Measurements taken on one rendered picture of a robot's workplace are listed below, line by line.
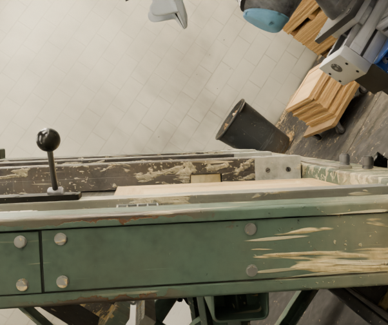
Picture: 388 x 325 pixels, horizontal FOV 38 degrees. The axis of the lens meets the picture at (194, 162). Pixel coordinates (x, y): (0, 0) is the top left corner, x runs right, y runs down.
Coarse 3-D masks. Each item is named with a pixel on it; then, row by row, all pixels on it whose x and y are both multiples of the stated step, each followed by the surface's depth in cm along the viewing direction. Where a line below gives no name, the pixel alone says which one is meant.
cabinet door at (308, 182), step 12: (264, 180) 141; (276, 180) 140; (288, 180) 138; (300, 180) 137; (312, 180) 136; (120, 192) 124; (132, 192) 123; (144, 192) 125; (156, 192) 124; (168, 192) 123; (180, 192) 122
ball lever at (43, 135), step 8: (48, 128) 88; (40, 136) 87; (48, 136) 87; (56, 136) 88; (40, 144) 87; (48, 144) 87; (56, 144) 88; (48, 152) 90; (48, 160) 90; (56, 176) 93; (56, 184) 93; (48, 192) 93; (56, 192) 94
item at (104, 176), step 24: (0, 168) 144; (24, 168) 144; (48, 168) 145; (72, 168) 145; (96, 168) 146; (120, 168) 147; (144, 168) 147; (168, 168) 148; (192, 168) 148; (216, 168) 149; (240, 168) 149; (264, 168) 150; (288, 168) 150; (0, 192) 144; (24, 192) 145
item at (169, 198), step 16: (192, 192) 98; (208, 192) 97; (224, 192) 96; (240, 192) 95; (256, 192) 95; (272, 192) 95; (288, 192) 96; (304, 192) 96; (320, 192) 96; (336, 192) 96; (352, 192) 97; (368, 192) 97; (384, 192) 97; (0, 208) 91; (16, 208) 92; (32, 208) 92; (48, 208) 92; (64, 208) 92; (80, 208) 93
